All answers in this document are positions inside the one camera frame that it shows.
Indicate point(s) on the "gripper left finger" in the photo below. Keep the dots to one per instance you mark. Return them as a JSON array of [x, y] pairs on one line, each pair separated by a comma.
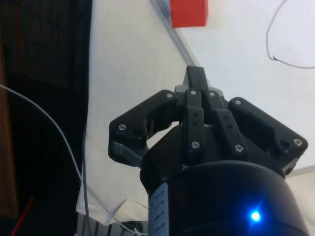
[[137, 115]]

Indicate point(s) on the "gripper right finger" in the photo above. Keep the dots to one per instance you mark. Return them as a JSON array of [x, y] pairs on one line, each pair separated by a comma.
[[261, 125]]

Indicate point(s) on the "red cube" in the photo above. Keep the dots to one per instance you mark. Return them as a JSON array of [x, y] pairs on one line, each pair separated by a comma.
[[188, 13]]

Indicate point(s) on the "flat whiteboard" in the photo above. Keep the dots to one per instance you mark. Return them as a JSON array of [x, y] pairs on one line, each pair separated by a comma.
[[246, 61]]

